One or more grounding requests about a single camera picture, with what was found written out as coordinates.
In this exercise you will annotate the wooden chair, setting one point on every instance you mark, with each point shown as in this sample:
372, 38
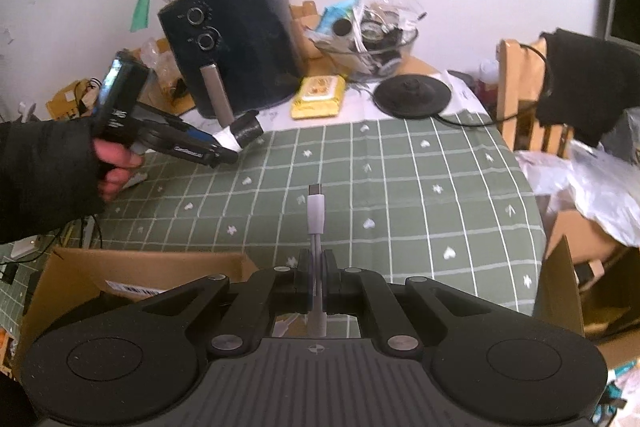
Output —
515, 97

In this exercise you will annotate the glass bowl of clutter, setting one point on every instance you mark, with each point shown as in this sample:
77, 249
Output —
370, 52

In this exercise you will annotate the white plastic bottle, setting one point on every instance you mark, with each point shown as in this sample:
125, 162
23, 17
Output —
487, 72

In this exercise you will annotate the clear plastic bag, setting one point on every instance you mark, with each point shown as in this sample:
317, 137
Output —
600, 187

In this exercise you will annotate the black cloth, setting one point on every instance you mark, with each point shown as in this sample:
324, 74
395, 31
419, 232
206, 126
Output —
585, 77

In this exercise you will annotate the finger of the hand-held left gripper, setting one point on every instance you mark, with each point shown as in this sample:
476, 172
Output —
200, 136
222, 156

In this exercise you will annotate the brown paper package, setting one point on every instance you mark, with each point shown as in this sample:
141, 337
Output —
65, 99

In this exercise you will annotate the plain brown cardboard box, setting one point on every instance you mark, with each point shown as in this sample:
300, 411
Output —
560, 287

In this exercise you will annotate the black air fryer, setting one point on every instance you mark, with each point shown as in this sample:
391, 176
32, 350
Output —
250, 47

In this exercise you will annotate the yellow wet wipes pack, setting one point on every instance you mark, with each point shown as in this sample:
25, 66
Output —
317, 99

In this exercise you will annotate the small black adapter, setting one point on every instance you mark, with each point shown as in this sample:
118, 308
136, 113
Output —
7, 274

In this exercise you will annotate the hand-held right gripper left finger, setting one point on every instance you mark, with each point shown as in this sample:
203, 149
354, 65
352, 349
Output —
306, 282

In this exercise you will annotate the white power bank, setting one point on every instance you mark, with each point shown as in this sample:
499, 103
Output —
27, 247

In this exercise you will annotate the person's left hand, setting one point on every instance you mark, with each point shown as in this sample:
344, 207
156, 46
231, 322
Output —
112, 162

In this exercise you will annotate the black kettle base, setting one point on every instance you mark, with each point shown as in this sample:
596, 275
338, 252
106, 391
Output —
410, 97

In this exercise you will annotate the green checkered tablecloth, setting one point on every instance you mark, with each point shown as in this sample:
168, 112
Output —
400, 207

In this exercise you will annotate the cardboard box with barcode label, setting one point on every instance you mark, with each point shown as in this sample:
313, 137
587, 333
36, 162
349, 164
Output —
75, 272

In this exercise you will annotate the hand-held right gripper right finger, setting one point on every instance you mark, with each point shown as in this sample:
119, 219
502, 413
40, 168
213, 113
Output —
331, 282

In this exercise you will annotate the black trash bag roll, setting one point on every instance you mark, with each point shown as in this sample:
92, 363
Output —
247, 129

